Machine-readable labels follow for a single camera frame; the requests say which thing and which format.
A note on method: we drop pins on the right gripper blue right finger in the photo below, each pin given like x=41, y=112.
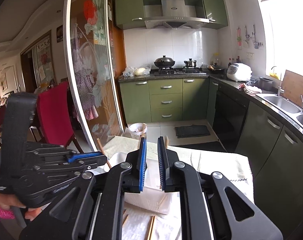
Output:
x=160, y=147

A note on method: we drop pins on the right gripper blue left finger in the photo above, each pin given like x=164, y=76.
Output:
x=142, y=164

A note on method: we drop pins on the dark wooden chopstick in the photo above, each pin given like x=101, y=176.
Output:
x=103, y=152
x=124, y=220

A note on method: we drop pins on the pink sleeve forearm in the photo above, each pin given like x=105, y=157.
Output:
x=6, y=214

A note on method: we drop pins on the hanging kitchen utensils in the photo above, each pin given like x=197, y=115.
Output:
x=243, y=41

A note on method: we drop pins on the person's left hand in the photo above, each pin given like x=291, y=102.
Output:
x=9, y=200

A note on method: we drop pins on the white plastic utensil holder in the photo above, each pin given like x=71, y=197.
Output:
x=152, y=197

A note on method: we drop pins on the white plastic bucket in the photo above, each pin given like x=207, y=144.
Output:
x=137, y=129

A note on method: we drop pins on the dark floor mat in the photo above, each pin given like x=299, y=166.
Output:
x=191, y=131

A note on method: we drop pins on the red chair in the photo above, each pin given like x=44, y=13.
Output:
x=54, y=119

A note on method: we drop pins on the green lower cabinets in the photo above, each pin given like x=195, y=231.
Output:
x=165, y=100

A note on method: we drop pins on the plastic bag with food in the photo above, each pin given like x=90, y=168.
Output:
x=144, y=69

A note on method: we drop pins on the gas stove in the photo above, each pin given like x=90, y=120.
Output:
x=178, y=71

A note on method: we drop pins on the black wok with lid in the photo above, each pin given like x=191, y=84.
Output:
x=164, y=62

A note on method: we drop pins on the small steel pot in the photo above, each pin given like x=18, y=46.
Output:
x=190, y=63

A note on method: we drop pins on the black frying pan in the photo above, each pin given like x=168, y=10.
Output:
x=215, y=69

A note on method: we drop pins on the red white dish cloth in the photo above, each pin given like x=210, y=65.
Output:
x=252, y=90

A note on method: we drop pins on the white rice cooker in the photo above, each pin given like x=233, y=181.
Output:
x=239, y=72

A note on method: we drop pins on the dark counter cabinets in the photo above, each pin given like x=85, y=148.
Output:
x=272, y=140

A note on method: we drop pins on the black cooking pot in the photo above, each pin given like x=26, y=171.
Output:
x=265, y=83

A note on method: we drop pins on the glass sliding door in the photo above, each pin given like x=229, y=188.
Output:
x=90, y=48

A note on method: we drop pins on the small sink faucet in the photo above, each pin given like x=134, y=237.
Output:
x=277, y=73

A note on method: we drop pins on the steel range hood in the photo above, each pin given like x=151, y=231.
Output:
x=174, y=14

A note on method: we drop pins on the stainless steel double sink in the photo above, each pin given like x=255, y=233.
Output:
x=285, y=106

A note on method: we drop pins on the wooden cutting board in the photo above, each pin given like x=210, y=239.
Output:
x=293, y=87

